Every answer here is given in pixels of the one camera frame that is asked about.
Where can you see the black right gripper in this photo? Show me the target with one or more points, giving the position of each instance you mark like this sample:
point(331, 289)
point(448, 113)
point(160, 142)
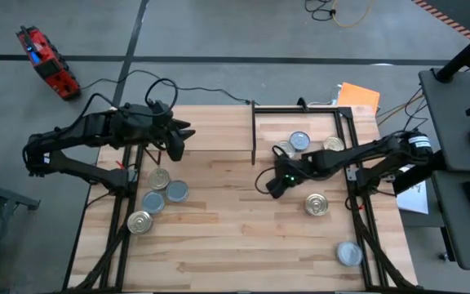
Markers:
point(306, 163)

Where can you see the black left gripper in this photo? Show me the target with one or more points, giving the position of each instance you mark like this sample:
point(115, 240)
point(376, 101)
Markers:
point(141, 124)

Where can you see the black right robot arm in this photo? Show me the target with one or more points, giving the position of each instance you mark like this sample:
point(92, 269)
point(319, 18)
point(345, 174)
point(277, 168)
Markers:
point(361, 151)

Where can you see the grey desk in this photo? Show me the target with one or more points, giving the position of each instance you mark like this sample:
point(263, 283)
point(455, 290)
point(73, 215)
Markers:
point(451, 122)
point(455, 228)

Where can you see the black pole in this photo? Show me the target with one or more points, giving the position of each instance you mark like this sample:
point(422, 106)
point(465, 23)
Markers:
point(463, 55)

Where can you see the tuna can silver lid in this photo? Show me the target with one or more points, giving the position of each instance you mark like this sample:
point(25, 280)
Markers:
point(299, 141)
point(153, 202)
point(349, 253)

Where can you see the red black portable power unit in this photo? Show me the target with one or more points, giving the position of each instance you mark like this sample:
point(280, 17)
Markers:
point(49, 67)

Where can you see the black aluminium frame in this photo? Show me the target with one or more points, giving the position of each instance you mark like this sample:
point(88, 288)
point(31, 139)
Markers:
point(300, 110)
point(124, 265)

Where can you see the black floor mat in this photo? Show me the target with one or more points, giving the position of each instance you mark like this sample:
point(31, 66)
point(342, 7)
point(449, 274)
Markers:
point(463, 12)

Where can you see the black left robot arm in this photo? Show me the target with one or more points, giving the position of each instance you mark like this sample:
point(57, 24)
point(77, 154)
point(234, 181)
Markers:
point(76, 130)

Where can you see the orange paper sheet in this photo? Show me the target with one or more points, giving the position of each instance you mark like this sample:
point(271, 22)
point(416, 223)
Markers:
point(359, 98)

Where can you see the Bumble Bee light tuna can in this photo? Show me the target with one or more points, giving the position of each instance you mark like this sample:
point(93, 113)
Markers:
point(177, 191)

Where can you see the white paper sheet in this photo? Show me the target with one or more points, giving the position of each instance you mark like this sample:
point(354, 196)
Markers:
point(416, 200)

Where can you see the black desk leg beam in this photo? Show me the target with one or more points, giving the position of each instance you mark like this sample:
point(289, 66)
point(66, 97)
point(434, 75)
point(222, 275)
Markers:
point(416, 179)

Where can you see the grey metal cart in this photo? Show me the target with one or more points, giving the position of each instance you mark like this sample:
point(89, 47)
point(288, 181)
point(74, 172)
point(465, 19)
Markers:
point(6, 192)

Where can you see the silver metal bracket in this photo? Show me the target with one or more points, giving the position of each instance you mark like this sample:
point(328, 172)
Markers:
point(351, 173)

